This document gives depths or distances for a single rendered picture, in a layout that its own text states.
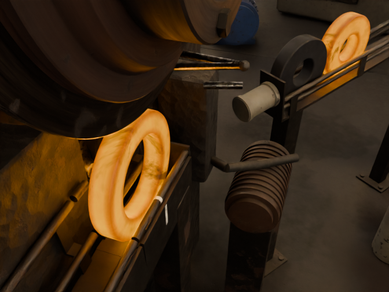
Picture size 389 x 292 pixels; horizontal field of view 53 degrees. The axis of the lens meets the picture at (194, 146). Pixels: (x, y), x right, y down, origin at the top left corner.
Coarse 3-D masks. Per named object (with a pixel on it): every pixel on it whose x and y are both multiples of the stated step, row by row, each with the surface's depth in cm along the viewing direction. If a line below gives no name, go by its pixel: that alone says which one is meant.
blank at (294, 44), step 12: (300, 36) 84; (312, 36) 84; (288, 48) 82; (300, 48) 82; (312, 48) 84; (324, 48) 87; (276, 60) 84; (288, 60) 82; (300, 60) 84; (312, 60) 87; (324, 60) 90; (276, 72) 84; (288, 72) 84; (300, 72) 92; (312, 72) 90; (288, 84) 86; (300, 84) 90
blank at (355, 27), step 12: (348, 12) 91; (336, 24) 89; (348, 24) 88; (360, 24) 91; (324, 36) 90; (336, 36) 88; (348, 36) 91; (360, 36) 94; (336, 48) 90; (348, 48) 97; (360, 48) 97; (336, 60) 93; (348, 60) 96; (324, 72) 95
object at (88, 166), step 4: (84, 156) 57; (88, 156) 58; (84, 160) 57; (88, 160) 57; (92, 160) 58; (84, 164) 56; (88, 164) 57; (92, 164) 57; (88, 168) 56; (88, 172) 56; (88, 176) 57
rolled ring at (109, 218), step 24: (144, 120) 50; (120, 144) 46; (144, 144) 59; (168, 144) 61; (96, 168) 46; (120, 168) 46; (144, 168) 61; (96, 192) 46; (120, 192) 48; (144, 192) 60; (96, 216) 48; (120, 216) 49; (120, 240) 52
